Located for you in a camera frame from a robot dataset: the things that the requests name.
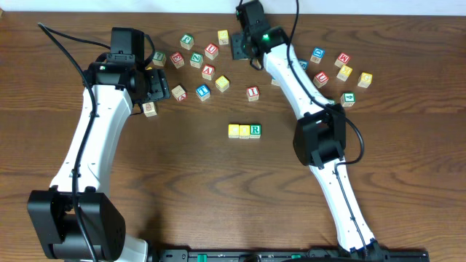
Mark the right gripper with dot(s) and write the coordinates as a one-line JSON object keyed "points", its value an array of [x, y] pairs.
{"points": [[238, 46]]}

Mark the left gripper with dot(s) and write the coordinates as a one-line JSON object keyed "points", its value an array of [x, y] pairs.
{"points": [[156, 86]]}

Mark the yellow C block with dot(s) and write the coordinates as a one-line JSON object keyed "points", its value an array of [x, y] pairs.
{"points": [[233, 130]]}

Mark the yellow O block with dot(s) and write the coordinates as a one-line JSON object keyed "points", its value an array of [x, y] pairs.
{"points": [[244, 131]]}

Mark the green R block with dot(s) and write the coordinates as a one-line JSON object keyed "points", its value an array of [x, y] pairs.
{"points": [[255, 131]]}

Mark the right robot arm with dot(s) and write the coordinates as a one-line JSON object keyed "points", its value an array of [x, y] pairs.
{"points": [[320, 136]]}

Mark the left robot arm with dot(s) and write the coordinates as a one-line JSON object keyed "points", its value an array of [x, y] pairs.
{"points": [[74, 218]]}

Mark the blue 2 block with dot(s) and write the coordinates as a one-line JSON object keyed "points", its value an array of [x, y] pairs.
{"points": [[258, 64]]}

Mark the red-sided wooden block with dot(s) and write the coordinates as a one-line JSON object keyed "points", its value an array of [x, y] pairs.
{"points": [[179, 93]]}

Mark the plain wooden picture block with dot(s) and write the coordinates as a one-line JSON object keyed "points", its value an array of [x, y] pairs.
{"points": [[149, 109]]}

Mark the plain yellow block top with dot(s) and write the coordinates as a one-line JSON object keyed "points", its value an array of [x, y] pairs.
{"points": [[223, 37]]}

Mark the red U block left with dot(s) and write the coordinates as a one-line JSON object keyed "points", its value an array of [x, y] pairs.
{"points": [[211, 51]]}

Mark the red u block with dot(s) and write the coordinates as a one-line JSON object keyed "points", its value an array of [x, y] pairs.
{"points": [[211, 51], [320, 79]]}

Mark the green 7 block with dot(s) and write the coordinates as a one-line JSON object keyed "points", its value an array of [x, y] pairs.
{"points": [[159, 59]]}

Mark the yellow S block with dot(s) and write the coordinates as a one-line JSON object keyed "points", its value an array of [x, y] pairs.
{"points": [[222, 83]]}

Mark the red A block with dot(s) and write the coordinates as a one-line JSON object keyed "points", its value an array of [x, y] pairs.
{"points": [[208, 72]]}

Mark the red I block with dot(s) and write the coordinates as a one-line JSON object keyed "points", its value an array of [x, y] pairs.
{"points": [[252, 93]]}

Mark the green Z block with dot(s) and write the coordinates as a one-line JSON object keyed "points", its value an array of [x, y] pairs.
{"points": [[196, 60]]}

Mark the blue T block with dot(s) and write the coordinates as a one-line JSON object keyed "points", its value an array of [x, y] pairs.
{"points": [[203, 92]]}

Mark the blue L block lower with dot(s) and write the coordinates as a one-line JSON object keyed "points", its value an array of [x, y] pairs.
{"points": [[275, 82]]}

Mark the green J block top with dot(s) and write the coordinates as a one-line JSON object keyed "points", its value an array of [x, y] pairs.
{"points": [[187, 41]]}

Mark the blue 5 block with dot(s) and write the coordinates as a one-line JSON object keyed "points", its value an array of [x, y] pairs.
{"points": [[304, 64]]}

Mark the blue D block right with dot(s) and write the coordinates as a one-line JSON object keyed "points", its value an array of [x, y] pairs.
{"points": [[317, 55]]}

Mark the red U block right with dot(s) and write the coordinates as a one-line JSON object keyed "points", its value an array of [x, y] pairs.
{"points": [[320, 79]]}

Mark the red M block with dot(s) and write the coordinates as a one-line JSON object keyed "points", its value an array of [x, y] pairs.
{"points": [[342, 59]]}

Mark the yellow K block right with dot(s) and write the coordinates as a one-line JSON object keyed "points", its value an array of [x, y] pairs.
{"points": [[344, 73]]}

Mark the green 4 block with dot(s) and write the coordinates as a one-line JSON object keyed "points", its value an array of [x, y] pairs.
{"points": [[347, 99]]}

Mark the yellow G block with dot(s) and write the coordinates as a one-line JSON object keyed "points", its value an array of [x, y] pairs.
{"points": [[365, 80]]}

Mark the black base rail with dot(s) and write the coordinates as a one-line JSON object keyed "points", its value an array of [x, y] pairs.
{"points": [[315, 254]]}

